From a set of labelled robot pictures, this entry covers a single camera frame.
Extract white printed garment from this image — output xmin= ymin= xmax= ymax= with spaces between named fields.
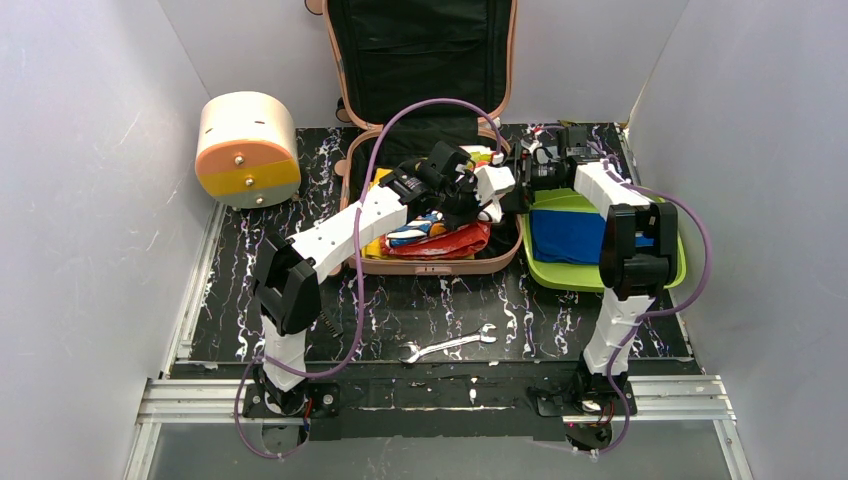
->
xmin=385 ymin=144 xmax=505 ymax=242

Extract blue cloth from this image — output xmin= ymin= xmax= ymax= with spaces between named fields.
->
xmin=528 ymin=209 xmax=657 ymax=266

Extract green plastic tray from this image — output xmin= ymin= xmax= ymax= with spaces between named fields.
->
xmin=521 ymin=188 xmax=688 ymax=294

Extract pink hard-shell suitcase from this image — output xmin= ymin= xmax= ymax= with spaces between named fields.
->
xmin=313 ymin=1 xmax=517 ymax=243

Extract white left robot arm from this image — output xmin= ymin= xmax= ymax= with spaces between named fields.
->
xmin=252 ymin=141 xmax=489 ymax=394

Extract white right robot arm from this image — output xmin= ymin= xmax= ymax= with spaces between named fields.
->
xmin=507 ymin=125 xmax=680 ymax=385

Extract silver open-end wrench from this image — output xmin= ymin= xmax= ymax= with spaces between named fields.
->
xmin=399 ymin=323 xmax=497 ymax=364

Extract red snack packet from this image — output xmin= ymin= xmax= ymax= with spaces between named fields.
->
xmin=381 ymin=221 xmax=493 ymax=260

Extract yellow snack packet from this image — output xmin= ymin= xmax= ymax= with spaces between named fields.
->
xmin=361 ymin=166 xmax=478 ymax=262

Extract black spring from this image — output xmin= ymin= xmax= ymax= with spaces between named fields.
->
xmin=320 ymin=311 xmax=344 ymax=338

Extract cream cylindrical drum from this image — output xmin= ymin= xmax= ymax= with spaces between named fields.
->
xmin=194 ymin=91 xmax=302 ymax=210

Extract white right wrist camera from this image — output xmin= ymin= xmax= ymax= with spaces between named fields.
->
xmin=520 ymin=129 xmax=549 ymax=154

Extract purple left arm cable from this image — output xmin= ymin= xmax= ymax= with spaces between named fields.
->
xmin=233 ymin=97 xmax=505 ymax=462

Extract aluminium frame rail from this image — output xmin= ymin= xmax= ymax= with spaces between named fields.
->
xmin=124 ymin=201 xmax=334 ymax=479

